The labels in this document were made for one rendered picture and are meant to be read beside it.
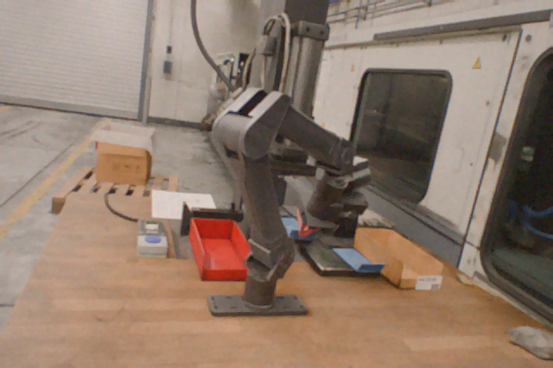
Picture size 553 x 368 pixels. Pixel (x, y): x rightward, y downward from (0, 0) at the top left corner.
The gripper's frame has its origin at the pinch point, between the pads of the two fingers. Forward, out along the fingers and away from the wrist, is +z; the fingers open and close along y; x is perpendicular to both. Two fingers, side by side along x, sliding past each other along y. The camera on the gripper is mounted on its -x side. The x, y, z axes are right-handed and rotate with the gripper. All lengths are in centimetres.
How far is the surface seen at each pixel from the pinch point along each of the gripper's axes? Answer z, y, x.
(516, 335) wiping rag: -10, -32, -39
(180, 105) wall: 532, 774, -95
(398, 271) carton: 0.5, -9.9, -24.2
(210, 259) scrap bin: 12.2, -0.1, 20.1
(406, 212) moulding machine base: 27, 35, -64
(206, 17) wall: 359, 875, -126
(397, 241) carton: 9.0, 6.3, -36.3
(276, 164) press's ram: -0.8, 22.9, 2.8
